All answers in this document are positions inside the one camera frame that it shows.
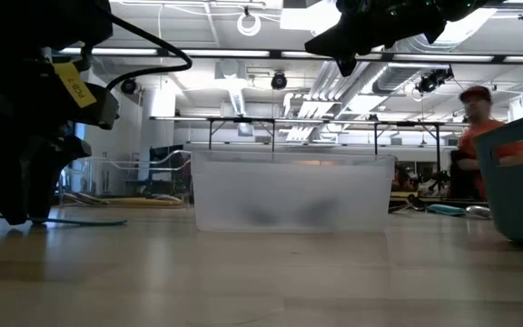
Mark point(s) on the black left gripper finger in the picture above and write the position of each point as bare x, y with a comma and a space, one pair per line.
43, 181
12, 191

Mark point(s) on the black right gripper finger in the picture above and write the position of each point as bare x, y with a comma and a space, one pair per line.
345, 50

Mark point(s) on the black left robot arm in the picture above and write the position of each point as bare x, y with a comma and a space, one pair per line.
39, 22

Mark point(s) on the yellow label tag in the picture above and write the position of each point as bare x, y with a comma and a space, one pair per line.
75, 86

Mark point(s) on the black round ceiling spotlight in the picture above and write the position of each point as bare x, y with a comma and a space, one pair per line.
279, 81
128, 86

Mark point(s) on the black ceiling light cluster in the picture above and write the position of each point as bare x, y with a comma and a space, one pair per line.
429, 83

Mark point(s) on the clear plastic container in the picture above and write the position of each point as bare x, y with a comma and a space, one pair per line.
121, 181

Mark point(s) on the black monitor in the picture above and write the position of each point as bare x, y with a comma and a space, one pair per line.
159, 156

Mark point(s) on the long linear ceiling light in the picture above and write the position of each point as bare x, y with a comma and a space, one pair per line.
218, 52

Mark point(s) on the frosted plastic bin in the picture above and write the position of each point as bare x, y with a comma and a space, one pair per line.
289, 191

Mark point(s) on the black table clamp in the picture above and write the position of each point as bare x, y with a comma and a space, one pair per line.
417, 203

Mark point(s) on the ribbed silver duct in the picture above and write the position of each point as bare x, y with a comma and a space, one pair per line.
393, 79

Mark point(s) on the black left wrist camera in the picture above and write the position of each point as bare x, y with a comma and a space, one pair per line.
102, 109

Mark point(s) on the white air duct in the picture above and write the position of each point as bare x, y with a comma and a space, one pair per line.
238, 97

